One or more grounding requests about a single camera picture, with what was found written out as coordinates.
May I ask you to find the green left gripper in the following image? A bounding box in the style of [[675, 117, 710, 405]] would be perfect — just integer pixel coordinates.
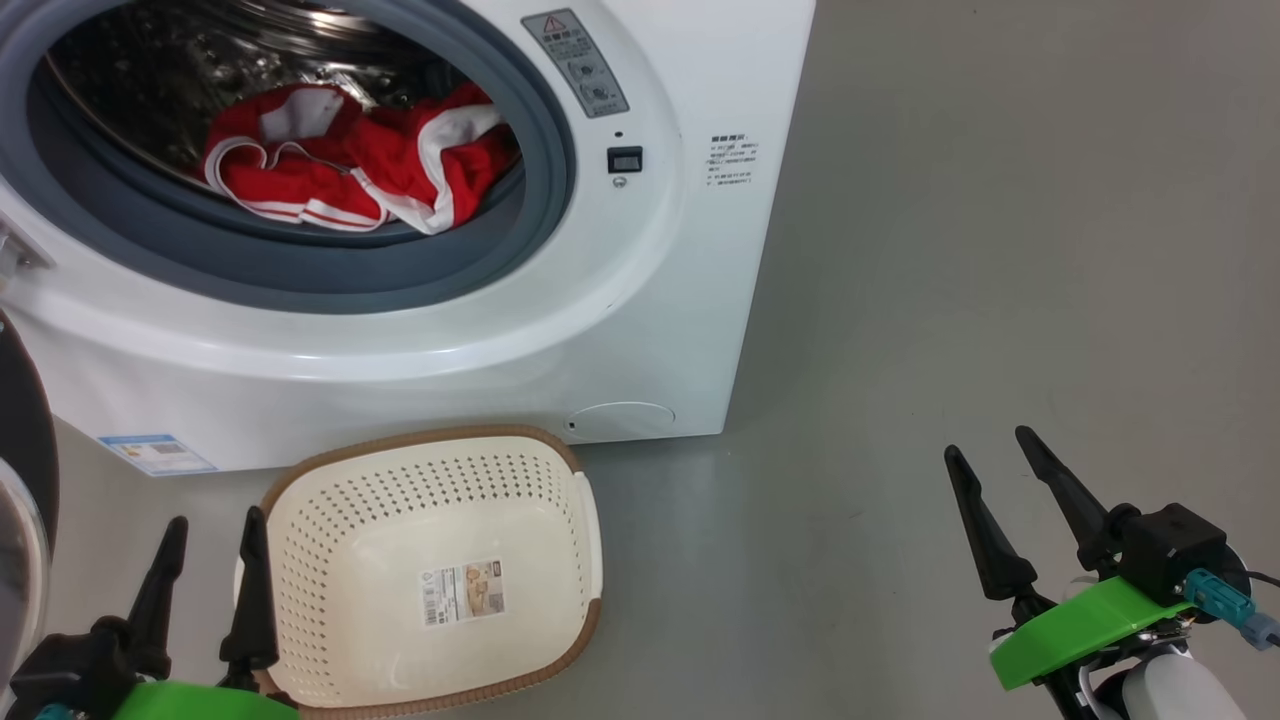
[[112, 506, 301, 720]]

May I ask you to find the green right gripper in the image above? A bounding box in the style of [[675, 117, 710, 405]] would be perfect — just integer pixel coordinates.
[[944, 425, 1196, 691]]

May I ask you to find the black round glass washer door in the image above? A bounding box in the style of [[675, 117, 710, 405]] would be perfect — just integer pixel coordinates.
[[0, 310, 61, 691]]

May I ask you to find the red and white garment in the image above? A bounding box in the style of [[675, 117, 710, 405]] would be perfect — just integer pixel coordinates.
[[203, 82, 522, 236]]

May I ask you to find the cream perforated laundry basket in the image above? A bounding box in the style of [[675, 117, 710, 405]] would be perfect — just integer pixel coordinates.
[[233, 425, 604, 720]]

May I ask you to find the printed food package label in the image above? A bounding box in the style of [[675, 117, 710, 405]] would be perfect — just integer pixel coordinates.
[[420, 558, 506, 629]]

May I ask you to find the white front-load washing machine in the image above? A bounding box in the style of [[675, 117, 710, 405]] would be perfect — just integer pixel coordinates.
[[0, 0, 817, 477]]

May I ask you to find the blue energy label sticker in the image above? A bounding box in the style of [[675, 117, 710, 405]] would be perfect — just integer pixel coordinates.
[[98, 433, 218, 477]]

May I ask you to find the round white filter cover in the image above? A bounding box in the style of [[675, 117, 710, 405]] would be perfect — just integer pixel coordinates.
[[565, 401, 677, 442]]

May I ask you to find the grey warning sticker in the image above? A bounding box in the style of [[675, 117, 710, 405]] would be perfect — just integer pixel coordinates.
[[521, 8, 631, 119]]

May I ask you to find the teal right cable connector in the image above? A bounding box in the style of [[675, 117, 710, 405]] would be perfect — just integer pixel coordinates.
[[1185, 568, 1280, 652]]

